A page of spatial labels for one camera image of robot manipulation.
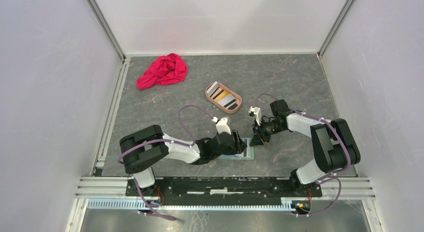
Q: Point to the white slotted cable duct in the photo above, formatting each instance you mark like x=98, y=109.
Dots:
x=138, y=204

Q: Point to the gold striped card in tray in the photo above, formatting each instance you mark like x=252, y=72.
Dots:
x=220, y=95

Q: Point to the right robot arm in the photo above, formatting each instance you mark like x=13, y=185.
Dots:
x=334, y=147

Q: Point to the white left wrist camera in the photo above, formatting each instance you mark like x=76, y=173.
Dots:
x=222, y=125

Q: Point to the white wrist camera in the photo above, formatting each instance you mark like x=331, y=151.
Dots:
x=256, y=113
x=222, y=125

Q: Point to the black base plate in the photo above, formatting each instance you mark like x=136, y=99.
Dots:
x=229, y=191

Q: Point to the pink oval tray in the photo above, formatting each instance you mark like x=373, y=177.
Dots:
x=229, y=104

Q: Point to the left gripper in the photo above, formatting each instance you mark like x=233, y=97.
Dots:
x=238, y=145

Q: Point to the green card holder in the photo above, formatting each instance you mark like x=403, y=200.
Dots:
x=233, y=157

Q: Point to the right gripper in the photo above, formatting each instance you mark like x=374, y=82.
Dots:
x=256, y=140

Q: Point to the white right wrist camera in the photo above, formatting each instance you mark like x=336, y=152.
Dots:
x=256, y=113

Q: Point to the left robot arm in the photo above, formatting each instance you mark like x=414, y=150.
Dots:
x=144, y=148

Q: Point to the stack of silver cards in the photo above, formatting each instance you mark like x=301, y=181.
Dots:
x=212, y=88

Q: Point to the red crumpled cloth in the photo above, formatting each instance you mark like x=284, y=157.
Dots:
x=165, y=70

